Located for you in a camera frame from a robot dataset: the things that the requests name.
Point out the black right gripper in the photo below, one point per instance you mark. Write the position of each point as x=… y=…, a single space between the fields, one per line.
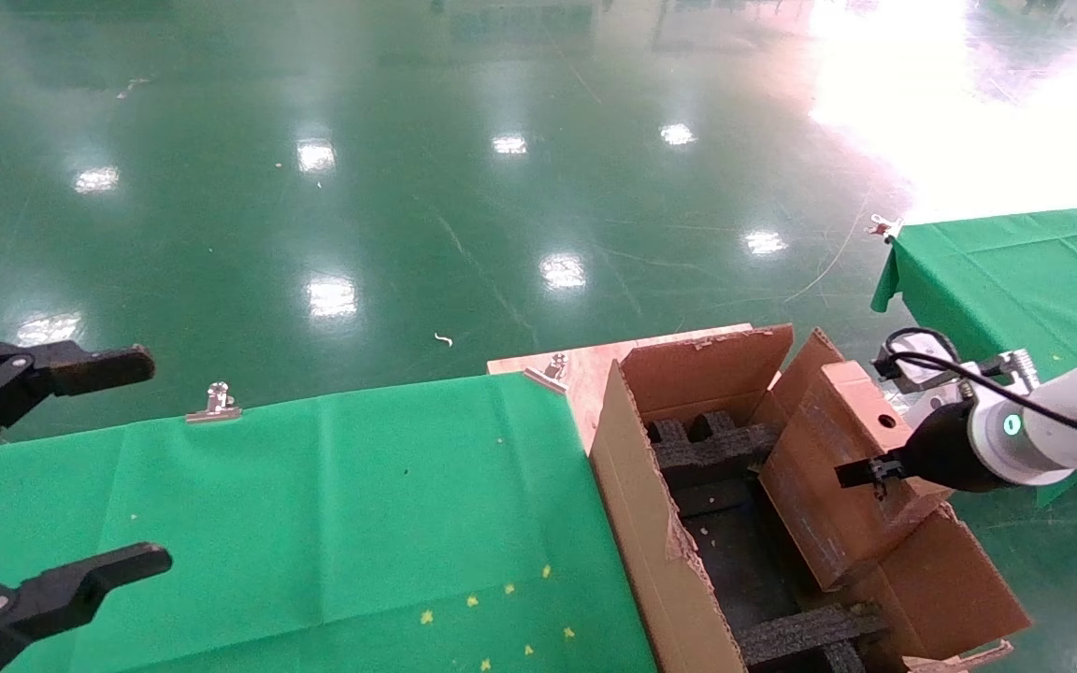
x=945 y=449

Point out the small brown cardboard box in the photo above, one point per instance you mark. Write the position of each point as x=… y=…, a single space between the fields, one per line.
x=828 y=495

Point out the large open cardboard carton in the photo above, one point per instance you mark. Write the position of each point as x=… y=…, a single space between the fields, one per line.
x=651 y=523

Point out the black foam insert block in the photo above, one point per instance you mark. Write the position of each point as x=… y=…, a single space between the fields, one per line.
x=707 y=449

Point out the silver metal clamp clip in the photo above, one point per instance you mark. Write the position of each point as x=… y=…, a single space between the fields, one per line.
x=213 y=404
x=550 y=369
x=883 y=226

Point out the black foam insert bar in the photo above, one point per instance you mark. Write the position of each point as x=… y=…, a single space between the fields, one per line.
x=800 y=636

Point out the large green tablecloth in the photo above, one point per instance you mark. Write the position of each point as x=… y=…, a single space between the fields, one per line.
x=267 y=523

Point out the green cloth on side table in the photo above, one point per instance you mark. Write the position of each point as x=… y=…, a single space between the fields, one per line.
x=1015 y=271

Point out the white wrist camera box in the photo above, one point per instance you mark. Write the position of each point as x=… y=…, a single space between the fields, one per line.
x=926 y=372

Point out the silver camera mounting bracket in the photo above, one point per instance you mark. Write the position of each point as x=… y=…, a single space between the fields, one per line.
x=1015 y=369

